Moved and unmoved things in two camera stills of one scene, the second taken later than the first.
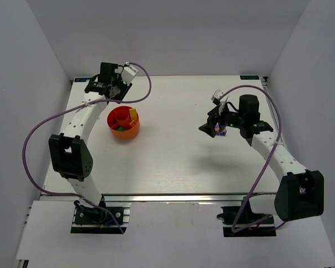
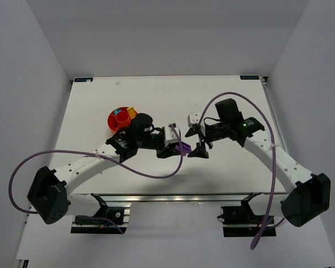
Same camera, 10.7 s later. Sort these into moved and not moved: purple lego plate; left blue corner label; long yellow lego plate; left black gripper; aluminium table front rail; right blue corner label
Moved: purple lego plate; left black gripper
Not moved: aluminium table front rail; right blue corner label; long yellow lego plate; left blue corner label
